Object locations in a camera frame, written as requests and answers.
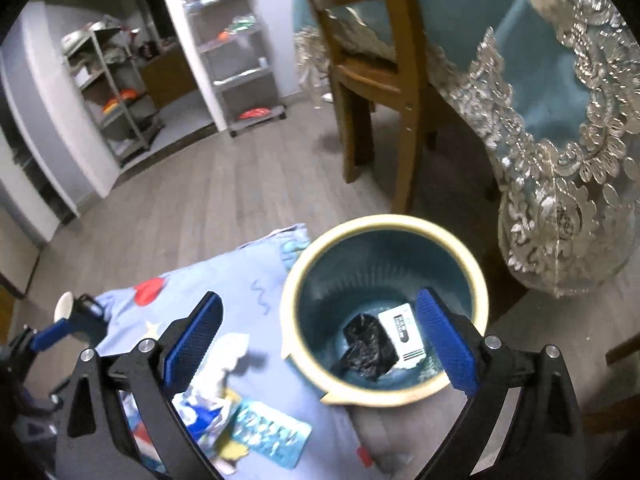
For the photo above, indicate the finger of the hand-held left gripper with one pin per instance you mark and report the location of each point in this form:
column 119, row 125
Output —
column 47, row 337

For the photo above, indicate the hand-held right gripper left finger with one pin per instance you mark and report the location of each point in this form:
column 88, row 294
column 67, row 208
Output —
column 195, row 345

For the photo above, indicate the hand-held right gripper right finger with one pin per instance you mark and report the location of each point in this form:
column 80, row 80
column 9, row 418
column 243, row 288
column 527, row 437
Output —
column 450, row 345

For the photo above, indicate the white tissue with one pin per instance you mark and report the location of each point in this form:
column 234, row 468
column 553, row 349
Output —
column 225, row 360

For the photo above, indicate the dark mug with white inside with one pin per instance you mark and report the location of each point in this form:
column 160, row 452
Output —
column 90, row 317

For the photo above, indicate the blue bin with cream rim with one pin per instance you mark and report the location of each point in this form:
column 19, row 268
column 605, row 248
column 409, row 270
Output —
column 380, row 222

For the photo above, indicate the small white box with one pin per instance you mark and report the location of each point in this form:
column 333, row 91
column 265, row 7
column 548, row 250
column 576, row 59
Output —
column 402, row 332

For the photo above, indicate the light blue printed blanket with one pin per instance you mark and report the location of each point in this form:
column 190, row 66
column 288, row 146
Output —
column 240, row 285

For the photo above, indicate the black plastic bag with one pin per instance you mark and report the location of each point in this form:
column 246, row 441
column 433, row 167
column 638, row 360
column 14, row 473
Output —
column 367, row 347

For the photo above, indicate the teal blister pack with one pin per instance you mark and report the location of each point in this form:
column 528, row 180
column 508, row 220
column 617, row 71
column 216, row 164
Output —
column 272, row 430

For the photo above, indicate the white cabinet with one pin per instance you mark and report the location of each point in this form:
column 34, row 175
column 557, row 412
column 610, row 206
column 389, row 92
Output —
column 25, row 200

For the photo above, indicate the metal shelf rack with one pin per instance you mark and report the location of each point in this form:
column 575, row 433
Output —
column 117, row 110

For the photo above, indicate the orange packet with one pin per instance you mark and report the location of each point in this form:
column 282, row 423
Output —
column 255, row 113

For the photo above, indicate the orange dishes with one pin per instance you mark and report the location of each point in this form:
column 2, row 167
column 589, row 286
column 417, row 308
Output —
column 120, row 100

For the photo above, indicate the wooden chair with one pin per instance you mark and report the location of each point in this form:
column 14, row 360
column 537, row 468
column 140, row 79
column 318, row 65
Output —
column 405, row 85

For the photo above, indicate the wooden cabinet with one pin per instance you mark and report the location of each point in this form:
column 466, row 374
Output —
column 167, row 77

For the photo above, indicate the grey shelf trolley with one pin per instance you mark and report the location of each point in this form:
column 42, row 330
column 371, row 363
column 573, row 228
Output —
column 250, row 80

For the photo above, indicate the blue tablecloth with silver lace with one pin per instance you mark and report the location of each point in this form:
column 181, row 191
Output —
column 550, row 75

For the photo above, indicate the green and orange packets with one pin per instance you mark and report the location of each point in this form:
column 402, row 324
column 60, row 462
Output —
column 237, row 27

